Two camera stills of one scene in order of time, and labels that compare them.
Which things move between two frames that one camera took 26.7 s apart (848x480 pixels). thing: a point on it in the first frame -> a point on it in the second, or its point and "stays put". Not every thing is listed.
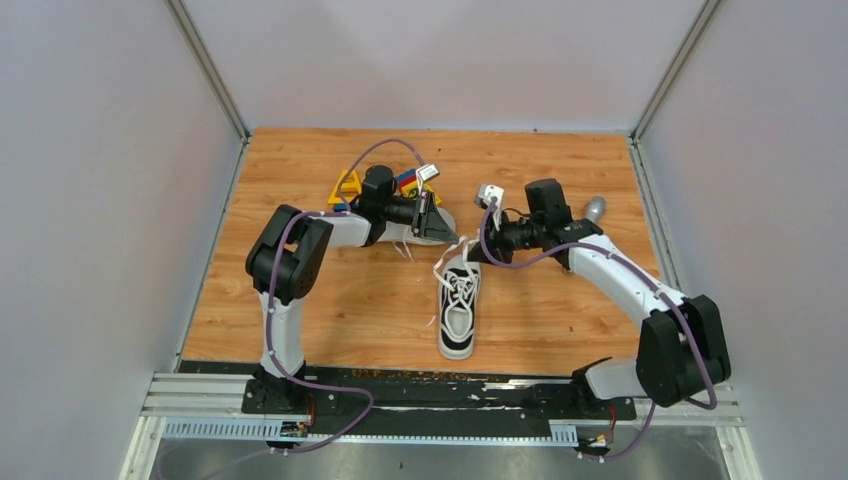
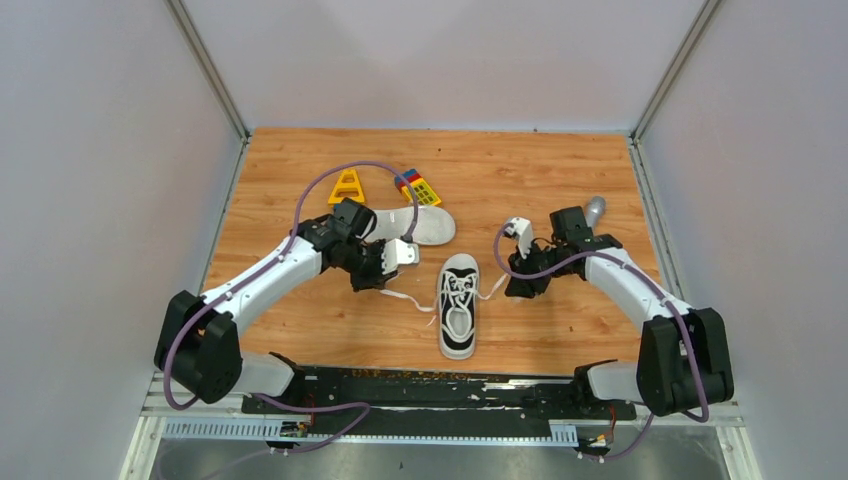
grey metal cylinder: [595, 207] stays put
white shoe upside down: [404, 233] stays put
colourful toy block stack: [408, 184] stays put
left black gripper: [429, 224] -> [376, 279]
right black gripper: [495, 244] -> [525, 289]
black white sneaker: [458, 288] stays put
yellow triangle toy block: [350, 188] stays put
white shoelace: [468, 280] -> [459, 286]
